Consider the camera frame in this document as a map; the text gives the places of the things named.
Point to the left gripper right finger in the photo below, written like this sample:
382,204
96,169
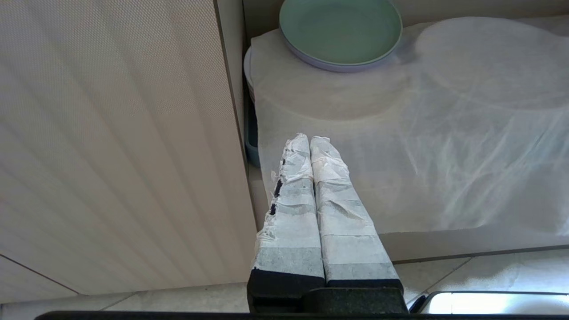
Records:
351,240

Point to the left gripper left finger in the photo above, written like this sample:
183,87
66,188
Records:
291,231

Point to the green plate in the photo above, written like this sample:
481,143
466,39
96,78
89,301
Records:
341,31

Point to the white sheer cloth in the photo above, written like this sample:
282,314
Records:
413,133

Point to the beige cabinet door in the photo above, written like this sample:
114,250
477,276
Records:
115,146

